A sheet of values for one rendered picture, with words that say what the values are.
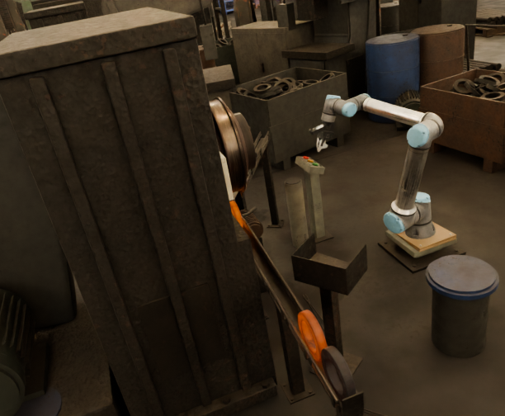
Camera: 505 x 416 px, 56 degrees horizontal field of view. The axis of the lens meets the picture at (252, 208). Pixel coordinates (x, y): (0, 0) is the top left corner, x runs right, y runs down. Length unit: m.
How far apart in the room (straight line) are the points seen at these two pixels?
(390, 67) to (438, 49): 0.57
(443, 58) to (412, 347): 3.83
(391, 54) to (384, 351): 3.60
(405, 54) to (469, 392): 3.85
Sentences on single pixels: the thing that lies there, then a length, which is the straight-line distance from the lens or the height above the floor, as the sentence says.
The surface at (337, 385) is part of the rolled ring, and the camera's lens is 1.74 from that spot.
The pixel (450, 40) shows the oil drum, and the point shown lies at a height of 0.78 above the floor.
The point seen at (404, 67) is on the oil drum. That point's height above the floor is 0.61.
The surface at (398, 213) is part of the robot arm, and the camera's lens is 3.00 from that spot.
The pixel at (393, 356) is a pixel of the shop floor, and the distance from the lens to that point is 2.63.
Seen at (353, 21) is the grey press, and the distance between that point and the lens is 6.08.
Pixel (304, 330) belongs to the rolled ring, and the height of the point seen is 0.64.
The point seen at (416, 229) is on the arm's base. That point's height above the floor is 0.20.
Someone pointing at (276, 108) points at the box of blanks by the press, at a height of 0.64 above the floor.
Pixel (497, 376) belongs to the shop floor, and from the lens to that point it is 2.61.
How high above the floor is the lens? 1.88
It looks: 27 degrees down
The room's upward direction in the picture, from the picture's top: 10 degrees counter-clockwise
